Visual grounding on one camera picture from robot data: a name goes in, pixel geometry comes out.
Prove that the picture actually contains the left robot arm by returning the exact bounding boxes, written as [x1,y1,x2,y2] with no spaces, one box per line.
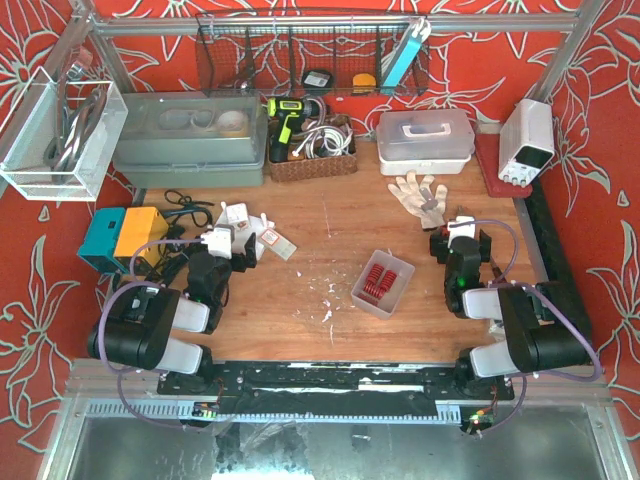
[87,233,257,378]

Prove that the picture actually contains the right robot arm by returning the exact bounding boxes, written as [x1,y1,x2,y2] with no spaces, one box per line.
[429,220,602,395]

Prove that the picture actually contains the white peg base fixture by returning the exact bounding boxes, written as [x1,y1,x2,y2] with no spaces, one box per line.
[215,202,275,253]

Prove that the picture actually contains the translucent plastic parts bin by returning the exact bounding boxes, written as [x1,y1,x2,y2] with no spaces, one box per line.
[351,250,415,320]

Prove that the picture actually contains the white work glove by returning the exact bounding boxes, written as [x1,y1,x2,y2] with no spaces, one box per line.
[387,170,448,231]

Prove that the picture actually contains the red springs in bin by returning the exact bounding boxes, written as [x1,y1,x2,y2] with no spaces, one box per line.
[363,263,397,300]

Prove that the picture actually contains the yellow box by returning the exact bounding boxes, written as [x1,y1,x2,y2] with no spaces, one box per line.
[114,206,169,275]

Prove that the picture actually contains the red mat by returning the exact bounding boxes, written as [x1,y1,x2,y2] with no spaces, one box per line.
[475,133,533,198]

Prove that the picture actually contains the grey plastic storage box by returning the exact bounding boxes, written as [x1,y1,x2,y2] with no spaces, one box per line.
[113,92,268,189]

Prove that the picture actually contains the white lidded toolbox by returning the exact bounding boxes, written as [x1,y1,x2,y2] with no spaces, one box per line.
[376,109,475,176]

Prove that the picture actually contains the woven wicker basket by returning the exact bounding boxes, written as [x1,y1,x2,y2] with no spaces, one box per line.
[266,114,358,182]

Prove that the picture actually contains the white power supply unit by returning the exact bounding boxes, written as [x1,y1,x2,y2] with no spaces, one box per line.
[498,99,555,188]

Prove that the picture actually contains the teal box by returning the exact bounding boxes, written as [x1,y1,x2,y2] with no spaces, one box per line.
[77,207,126,274]

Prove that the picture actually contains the yellow tape measure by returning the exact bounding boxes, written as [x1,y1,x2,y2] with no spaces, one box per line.
[352,73,377,96]

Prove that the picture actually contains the clear acrylic hanging box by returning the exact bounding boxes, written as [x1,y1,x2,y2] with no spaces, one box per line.
[1,68,128,202]

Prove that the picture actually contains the blue tool case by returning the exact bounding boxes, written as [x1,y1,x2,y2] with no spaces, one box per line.
[380,17,432,95]

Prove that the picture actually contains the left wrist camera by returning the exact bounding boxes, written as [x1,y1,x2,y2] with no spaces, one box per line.
[200,224,235,260]

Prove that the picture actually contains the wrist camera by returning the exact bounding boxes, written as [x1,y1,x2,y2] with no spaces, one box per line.
[447,215,476,240]
[200,224,235,260]

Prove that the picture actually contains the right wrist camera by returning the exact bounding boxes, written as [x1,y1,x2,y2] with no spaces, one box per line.
[447,215,476,240]

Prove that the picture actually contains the black cable bundle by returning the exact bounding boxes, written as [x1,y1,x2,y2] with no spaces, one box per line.
[139,189,221,281]

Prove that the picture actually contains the metal bracket on glove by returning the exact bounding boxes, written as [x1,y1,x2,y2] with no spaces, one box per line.
[419,188,438,212]

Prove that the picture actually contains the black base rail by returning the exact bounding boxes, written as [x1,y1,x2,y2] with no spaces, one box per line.
[157,361,514,417]

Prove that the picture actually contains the white coiled cable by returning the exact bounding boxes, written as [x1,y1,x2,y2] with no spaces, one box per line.
[299,124,354,159]

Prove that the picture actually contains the green cordless drill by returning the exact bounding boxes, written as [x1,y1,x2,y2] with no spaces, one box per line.
[267,97,321,164]

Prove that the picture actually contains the black wire wall basket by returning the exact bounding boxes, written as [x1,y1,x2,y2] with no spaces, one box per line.
[195,7,430,97]

